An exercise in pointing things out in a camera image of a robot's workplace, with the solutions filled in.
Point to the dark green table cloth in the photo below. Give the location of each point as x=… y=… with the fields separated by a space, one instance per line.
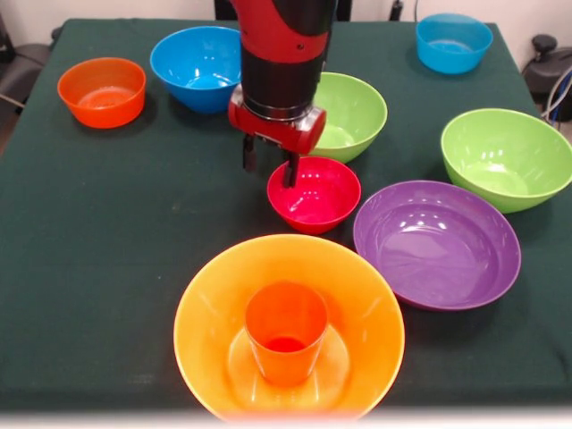
x=89 y=268

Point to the green bowl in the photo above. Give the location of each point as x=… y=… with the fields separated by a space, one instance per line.
x=505 y=147
x=353 y=116

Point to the small pink-red bowl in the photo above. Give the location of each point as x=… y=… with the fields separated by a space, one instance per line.
x=322 y=196

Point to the large yellow-orange bowl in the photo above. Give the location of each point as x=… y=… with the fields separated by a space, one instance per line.
x=371 y=322

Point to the orange cup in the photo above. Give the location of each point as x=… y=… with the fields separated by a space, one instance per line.
x=286 y=357

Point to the small light blue bowl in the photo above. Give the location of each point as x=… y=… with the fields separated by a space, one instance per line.
x=453 y=58

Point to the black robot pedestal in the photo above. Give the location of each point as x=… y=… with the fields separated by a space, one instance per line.
x=344 y=9

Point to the small orange bowl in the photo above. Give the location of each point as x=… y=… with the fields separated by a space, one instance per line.
x=103 y=111

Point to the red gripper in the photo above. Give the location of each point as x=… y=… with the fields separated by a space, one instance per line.
x=277 y=132

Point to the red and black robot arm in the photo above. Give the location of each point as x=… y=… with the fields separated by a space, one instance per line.
x=286 y=53

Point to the purple bowl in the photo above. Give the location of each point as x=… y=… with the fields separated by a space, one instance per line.
x=438 y=250

